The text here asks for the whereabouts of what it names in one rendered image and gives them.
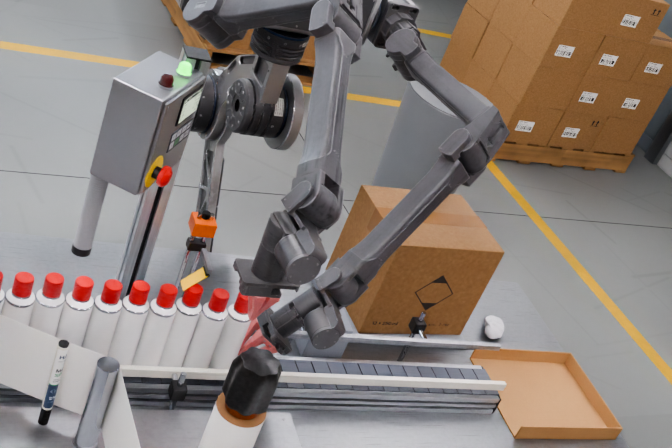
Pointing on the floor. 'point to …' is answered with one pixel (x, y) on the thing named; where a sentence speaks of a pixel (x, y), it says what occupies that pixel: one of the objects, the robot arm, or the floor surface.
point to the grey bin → (417, 137)
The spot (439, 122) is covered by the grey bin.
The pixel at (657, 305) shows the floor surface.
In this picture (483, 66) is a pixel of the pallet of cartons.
